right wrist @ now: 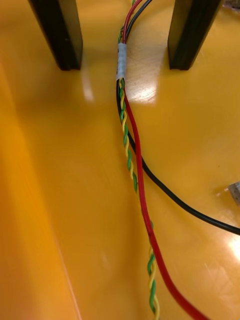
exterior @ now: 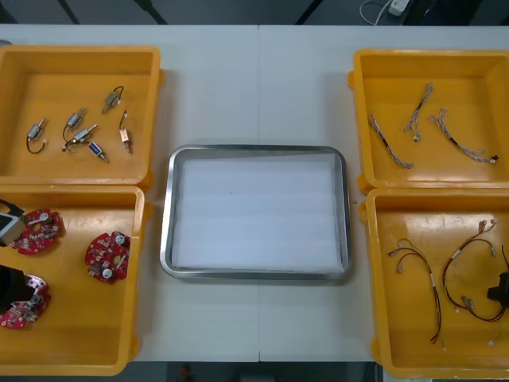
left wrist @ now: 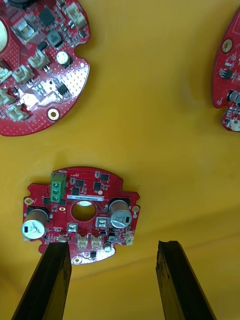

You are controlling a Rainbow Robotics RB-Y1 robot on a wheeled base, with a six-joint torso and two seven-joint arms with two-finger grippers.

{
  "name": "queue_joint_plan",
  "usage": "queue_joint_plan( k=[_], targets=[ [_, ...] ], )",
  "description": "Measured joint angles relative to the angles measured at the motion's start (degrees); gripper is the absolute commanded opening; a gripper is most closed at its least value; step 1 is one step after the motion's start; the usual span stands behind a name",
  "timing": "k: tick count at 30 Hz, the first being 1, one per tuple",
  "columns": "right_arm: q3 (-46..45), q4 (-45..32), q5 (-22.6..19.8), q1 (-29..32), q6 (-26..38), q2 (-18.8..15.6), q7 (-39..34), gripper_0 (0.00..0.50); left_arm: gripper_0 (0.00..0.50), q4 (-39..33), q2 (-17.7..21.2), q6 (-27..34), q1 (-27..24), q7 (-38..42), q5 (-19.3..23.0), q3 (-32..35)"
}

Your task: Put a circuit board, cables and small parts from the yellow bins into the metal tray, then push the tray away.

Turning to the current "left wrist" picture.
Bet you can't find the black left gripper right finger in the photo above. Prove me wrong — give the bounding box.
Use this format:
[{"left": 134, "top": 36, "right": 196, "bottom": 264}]
[{"left": 156, "top": 240, "right": 217, "bottom": 320}]

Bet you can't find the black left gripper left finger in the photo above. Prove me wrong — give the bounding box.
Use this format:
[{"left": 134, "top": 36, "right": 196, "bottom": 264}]
[{"left": 11, "top": 242, "right": 73, "bottom": 320}]

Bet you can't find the round red circuit board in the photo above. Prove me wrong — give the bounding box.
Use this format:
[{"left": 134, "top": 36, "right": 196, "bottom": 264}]
[
  {"left": 211, "top": 6, "right": 240, "bottom": 133},
  {"left": 0, "top": 0, "right": 91, "bottom": 137},
  {"left": 22, "top": 166, "right": 141, "bottom": 265}
]

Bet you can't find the yellow-orange plastic bin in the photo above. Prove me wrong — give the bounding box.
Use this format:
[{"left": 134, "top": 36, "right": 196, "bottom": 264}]
[{"left": 0, "top": 0, "right": 240, "bottom": 320}]

